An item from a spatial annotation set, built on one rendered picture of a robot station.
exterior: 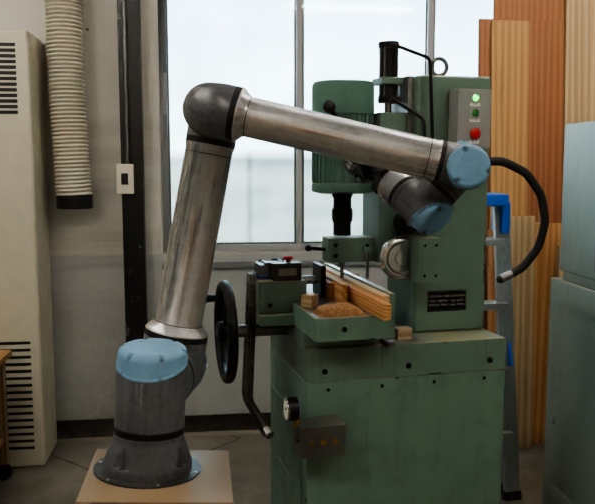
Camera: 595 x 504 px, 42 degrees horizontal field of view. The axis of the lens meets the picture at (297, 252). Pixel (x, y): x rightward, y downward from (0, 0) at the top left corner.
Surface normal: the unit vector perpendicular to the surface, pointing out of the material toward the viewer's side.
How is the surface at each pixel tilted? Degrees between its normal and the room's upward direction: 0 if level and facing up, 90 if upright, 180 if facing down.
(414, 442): 90
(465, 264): 90
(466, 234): 90
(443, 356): 90
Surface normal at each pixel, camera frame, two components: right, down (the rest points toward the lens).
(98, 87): 0.12, 0.12
